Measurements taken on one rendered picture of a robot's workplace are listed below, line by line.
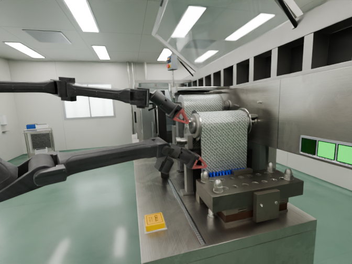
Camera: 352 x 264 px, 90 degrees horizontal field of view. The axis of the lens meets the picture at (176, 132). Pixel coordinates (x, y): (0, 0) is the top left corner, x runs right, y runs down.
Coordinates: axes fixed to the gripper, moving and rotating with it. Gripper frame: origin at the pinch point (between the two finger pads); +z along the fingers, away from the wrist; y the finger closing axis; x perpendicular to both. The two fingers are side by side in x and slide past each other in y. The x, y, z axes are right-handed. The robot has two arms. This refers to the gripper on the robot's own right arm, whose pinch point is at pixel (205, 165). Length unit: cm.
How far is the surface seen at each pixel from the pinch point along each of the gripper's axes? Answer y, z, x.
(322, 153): 28.9, 20.7, 23.8
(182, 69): -556, 59, 212
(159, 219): 11.0, -13.2, -24.4
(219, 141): 0.2, 0.8, 12.9
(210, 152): 0.2, -0.5, 6.6
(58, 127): -556, -208, -149
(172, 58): -57, -30, 53
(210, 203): 18.2, -1.5, -9.3
